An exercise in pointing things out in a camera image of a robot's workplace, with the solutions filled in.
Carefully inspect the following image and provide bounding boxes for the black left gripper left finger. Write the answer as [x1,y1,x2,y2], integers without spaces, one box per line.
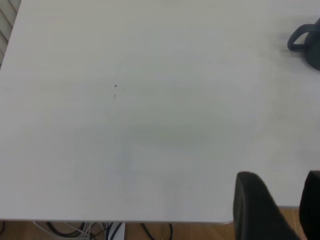
[232,171,303,240]

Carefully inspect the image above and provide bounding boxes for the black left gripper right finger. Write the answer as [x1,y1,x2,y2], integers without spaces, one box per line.
[298,169,320,240]

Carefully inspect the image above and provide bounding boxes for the dark grey ceramic mug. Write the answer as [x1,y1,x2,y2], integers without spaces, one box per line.
[286,16,320,72]

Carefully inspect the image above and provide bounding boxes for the white power strip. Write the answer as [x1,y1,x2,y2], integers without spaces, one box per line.
[104,222,126,240]

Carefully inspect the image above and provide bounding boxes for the white slatted blind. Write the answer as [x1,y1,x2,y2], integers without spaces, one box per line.
[0,0,22,69]

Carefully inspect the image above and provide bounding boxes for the black thin cable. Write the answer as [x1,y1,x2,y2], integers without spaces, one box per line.
[140,222,174,240]

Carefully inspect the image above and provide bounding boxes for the white cable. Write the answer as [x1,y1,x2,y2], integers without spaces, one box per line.
[32,220,101,240]

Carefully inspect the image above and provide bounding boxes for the black looped cable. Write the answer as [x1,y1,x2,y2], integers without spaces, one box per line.
[44,221,86,237]

